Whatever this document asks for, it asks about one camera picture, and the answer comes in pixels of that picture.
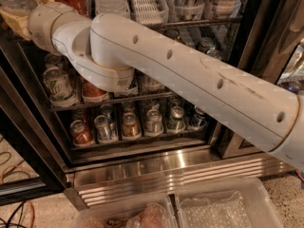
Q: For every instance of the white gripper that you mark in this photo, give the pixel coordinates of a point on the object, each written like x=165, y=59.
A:
x=40, y=23

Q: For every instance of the clear water bottle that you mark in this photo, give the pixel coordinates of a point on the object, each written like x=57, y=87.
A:
x=18, y=7

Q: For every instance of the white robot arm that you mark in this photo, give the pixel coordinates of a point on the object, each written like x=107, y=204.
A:
x=108, y=49

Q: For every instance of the white empty shelf tray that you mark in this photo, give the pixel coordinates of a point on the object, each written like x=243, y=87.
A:
x=150, y=12

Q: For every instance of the red can bottom shelf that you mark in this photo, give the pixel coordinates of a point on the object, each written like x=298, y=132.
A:
x=81, y=134

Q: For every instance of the iced tea bottle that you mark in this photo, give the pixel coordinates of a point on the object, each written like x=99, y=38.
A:
x=151, y=85

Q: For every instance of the stainless steel fridge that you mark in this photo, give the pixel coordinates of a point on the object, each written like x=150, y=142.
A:
x=110, y=172

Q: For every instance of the silver can bottom shelf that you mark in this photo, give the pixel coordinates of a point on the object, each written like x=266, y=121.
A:
x=106, y=133

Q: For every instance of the left fridge glass door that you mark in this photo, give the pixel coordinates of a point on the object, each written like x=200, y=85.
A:
x=20, y=129

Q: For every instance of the fridge glass door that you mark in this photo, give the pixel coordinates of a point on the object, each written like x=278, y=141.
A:
x=267, y=36
x=20, y=129

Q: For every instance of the orange can bottom shelf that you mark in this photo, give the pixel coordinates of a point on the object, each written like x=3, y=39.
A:
x=131, y=126

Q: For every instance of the green can bottom shelf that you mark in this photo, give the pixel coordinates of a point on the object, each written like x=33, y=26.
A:
x=175, y=122

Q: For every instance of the blue can bottom shelf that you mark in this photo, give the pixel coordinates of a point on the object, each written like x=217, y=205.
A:
x=197, y=119

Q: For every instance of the right fridge glass door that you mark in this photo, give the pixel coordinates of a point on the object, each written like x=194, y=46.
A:
x=267, y=36

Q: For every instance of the red soda can front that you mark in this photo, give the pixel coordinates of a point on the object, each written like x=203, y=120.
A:
x=92, y=94

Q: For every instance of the blue pepsi can front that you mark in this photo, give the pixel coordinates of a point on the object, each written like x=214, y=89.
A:
x=132, y=90

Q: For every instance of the striped tall can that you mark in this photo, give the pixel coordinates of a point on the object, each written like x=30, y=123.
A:
x=188, y=10

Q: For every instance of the left clear plastic bin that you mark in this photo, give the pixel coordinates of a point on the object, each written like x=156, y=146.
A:
x=143, y=211

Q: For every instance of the clear plastic bin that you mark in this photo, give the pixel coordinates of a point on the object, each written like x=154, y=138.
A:
x=143, y=211
x=230, y=203

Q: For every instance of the right clear plastic bin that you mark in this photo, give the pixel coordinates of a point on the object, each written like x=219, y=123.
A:
x=230, y=203

